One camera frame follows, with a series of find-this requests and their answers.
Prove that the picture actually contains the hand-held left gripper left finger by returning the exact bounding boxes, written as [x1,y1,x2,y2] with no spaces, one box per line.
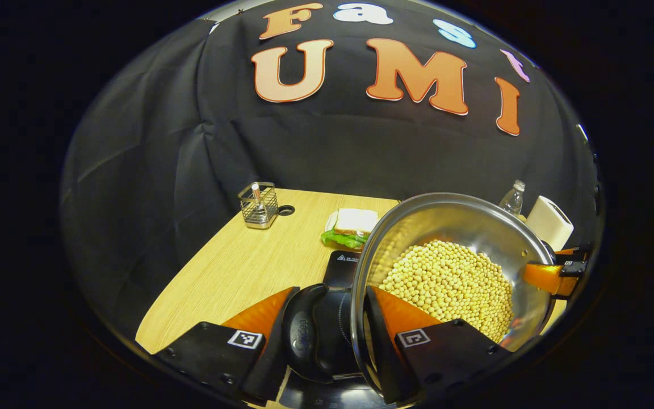
[154,286,305,403]

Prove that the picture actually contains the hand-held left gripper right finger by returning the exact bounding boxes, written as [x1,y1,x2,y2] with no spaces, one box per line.
[364,286,512,405]

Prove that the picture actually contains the steel pot with black handles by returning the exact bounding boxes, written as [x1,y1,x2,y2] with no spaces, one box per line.
[282,192,557,405]

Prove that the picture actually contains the black induction cooktop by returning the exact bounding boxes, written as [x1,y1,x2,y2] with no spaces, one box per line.
[279,251,396,409]

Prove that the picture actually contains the white toaster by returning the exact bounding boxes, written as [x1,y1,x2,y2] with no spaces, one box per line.
[526,195,575,252]

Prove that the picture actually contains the clear plastic water bottle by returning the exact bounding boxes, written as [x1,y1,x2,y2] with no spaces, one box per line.
[498,180,526,216]

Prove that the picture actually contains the pile of yellow soybeans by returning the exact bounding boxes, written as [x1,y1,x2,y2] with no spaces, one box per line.
[379,240,514,343]

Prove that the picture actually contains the sandwich with lettuce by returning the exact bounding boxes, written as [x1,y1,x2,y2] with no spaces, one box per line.
[321,208,380,249]

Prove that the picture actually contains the black backdrop cloth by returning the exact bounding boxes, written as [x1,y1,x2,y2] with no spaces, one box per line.
[60,0,600,341]

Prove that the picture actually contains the wire mesh holder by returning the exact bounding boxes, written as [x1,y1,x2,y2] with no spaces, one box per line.
[238,182,279,229]

